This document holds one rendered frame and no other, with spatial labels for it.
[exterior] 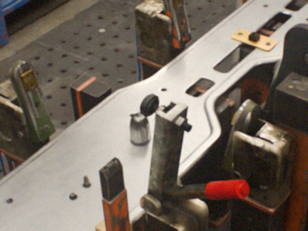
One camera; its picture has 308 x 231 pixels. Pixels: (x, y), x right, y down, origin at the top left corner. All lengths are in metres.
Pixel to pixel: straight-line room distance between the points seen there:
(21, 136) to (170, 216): 0.35
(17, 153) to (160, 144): 0.42
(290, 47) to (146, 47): 0.42
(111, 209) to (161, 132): 0.11
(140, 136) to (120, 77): 0.68
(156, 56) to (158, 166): 0.54
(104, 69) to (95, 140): 0.70
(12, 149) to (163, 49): 0.36
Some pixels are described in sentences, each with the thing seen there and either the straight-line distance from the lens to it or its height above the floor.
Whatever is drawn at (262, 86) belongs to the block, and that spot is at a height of 0.92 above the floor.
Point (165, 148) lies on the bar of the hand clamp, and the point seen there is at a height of 1.17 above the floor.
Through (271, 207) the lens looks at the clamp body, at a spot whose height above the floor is 0.95.
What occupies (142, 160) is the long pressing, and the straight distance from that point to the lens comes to 1.06.
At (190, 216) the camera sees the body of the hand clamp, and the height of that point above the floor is 1.05.
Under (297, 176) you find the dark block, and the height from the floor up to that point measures 0.97.
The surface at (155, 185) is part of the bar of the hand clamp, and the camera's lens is 0.88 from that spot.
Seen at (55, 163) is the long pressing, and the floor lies 1.00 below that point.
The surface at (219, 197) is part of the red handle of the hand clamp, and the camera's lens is 0.83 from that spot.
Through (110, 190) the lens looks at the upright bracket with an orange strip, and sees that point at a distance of 0.77.
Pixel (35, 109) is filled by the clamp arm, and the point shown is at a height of 1.04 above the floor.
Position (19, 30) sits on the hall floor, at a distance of 3.36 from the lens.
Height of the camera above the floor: 1.71
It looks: 39 degrees down
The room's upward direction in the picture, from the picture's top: 3 degrees counter-clockwise
